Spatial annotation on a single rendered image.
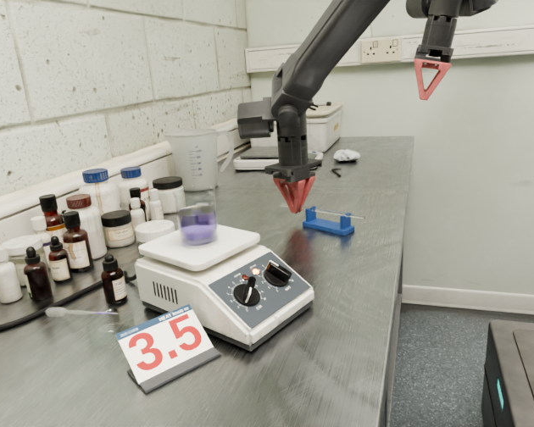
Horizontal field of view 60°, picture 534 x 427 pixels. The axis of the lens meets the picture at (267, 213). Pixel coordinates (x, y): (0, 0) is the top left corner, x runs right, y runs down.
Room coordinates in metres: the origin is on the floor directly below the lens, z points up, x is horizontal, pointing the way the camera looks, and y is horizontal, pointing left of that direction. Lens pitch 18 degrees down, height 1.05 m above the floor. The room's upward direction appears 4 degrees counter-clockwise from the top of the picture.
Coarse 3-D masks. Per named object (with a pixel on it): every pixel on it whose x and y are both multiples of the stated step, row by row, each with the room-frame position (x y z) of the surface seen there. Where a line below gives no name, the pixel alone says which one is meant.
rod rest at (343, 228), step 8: (312, 216) 0.85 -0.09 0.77; (344, 216) 0.79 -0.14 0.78; (304, 224) 0.84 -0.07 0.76; (312, 224) 0.83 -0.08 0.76; (320, 224) 0.82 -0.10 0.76; (328, 224) 0.82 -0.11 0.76; (336, 224) 0.82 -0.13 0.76; (344, 224) 0.79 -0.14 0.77; (336, 232) 0.79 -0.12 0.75; (344, 232) 0.78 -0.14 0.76
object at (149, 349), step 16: (176, 320) 0.46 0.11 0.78; (192, 320) 0.47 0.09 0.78; (128, 336) 0.43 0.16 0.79; (144, 336) 0.43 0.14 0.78; (160, 336) 0.44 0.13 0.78; (176, 336) 0.45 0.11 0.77; (192, 336) 0.45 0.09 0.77; (128, 352) 0.42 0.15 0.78; (144, 352) 0.42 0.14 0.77; (160, 352) 0.43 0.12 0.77; (176, 352) 0.43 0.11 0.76; (144, 368) 0.41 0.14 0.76
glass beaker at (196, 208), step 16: (176, 192) 0.57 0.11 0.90; (192, 192) 0.58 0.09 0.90; (208, 192) 0.58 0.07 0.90; (176, 208) 0.55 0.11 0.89; (192, 208) 0.54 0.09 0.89; (208, 208) 0.54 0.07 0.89; (192, 224) 0.54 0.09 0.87; (208, 224) 0.54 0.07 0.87; (192, 240) 0.54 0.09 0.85; (208, 240) 0.54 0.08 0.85
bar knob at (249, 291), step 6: (252, 276) 0.49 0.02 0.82; (252, 282) 0.48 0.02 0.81; (240, 288) 0.48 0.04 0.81; (246, 288) 0.47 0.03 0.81; (252, 288) 0.47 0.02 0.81; (234, 294) 0.48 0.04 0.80; (240, 294) 0.48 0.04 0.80; (246, 294) 0.46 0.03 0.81; (252, 294) 0.46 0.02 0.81; (258, 294) 0.48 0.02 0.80; (240, 300) 0.47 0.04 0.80; (246, 300) 0.46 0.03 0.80; (252, 300) 0.47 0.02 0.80; (258, 300) 0.48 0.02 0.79
